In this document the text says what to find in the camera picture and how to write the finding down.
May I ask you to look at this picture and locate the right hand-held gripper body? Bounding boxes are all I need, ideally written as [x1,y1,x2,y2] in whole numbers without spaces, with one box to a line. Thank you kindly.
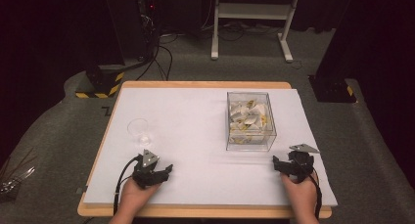
[283,143,321,183]

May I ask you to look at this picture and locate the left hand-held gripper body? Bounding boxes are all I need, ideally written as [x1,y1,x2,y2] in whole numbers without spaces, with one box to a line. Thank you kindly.
[131,149,170,190]

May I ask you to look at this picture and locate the pile of white yellow packets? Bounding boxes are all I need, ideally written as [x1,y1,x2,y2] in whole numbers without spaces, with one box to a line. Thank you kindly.
[229,99,269,146]

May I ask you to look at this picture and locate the clear acrylic box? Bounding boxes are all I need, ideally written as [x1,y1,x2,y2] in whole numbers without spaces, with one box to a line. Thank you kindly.
[225,91,278,153]

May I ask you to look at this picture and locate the person's left hand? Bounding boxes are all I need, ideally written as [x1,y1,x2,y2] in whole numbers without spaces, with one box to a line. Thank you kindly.
[118,177,161,216]

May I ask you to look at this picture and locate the person's right hand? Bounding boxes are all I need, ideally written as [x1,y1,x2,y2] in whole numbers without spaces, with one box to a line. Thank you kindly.
[280,172,320,216]

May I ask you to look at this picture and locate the clear glass cup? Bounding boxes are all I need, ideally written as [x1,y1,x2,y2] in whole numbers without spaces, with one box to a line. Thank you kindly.
[126,117,153,147]

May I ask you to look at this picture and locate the white table mat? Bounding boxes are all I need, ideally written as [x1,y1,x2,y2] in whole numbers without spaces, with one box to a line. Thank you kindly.
[82,87,339,207]

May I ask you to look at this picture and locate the black stand base yellow mark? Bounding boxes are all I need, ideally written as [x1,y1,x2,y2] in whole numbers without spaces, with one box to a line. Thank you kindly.
[307,74,357,104]

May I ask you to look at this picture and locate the black yellow striped stand base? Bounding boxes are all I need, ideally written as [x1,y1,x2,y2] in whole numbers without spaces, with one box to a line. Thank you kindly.
[74,64,126,100]

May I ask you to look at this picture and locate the white metal stand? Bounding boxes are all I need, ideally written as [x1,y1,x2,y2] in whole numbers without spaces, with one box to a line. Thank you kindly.
[210,0,303,64]

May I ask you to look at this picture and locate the black equipment rack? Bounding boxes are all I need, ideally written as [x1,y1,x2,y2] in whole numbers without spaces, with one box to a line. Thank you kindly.
[136,0,161,62]

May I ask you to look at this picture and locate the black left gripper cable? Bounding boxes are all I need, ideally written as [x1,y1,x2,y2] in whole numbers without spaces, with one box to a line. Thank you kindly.
[113,154,144,216]

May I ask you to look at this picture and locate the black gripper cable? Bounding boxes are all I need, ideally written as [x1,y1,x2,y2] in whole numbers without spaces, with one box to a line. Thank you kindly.
[306,171,324,220]
[113,154,144,216]

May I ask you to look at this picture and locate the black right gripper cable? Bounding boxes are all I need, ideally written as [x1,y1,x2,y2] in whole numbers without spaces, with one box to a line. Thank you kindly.
[306,171,324,220]

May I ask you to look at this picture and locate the black floor cables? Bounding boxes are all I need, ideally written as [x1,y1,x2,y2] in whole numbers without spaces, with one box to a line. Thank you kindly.
[135,31,174,82]

